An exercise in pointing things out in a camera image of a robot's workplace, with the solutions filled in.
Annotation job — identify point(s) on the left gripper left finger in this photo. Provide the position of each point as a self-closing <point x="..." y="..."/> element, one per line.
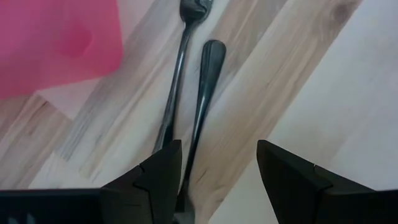
<point x="149" y="186"/>

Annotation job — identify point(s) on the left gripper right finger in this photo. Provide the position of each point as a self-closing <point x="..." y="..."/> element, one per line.
<point x="295" y="193"/>

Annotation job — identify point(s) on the pink plastic bin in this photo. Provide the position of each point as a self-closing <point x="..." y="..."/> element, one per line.
<point x="46" y="46"/>

